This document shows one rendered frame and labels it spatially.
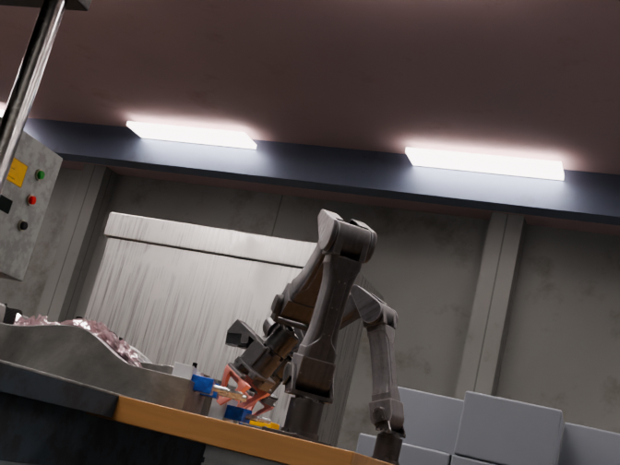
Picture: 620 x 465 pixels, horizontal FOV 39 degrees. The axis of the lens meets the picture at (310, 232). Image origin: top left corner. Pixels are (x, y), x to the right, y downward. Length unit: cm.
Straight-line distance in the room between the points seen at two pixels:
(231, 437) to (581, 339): 691
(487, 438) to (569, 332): 455
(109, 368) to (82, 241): 831
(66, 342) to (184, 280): 362
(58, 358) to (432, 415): 271
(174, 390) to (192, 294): 360
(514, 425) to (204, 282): 220
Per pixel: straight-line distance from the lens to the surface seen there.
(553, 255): 832
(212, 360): 499
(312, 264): 174
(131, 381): 156
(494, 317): 797
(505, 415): 365
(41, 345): 160
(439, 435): 407
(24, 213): 268
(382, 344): 221
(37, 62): 247
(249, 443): 131
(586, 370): 806
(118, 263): 543
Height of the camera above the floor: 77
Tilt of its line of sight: 14 degrees up
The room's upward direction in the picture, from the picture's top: 14 degrees clockwise
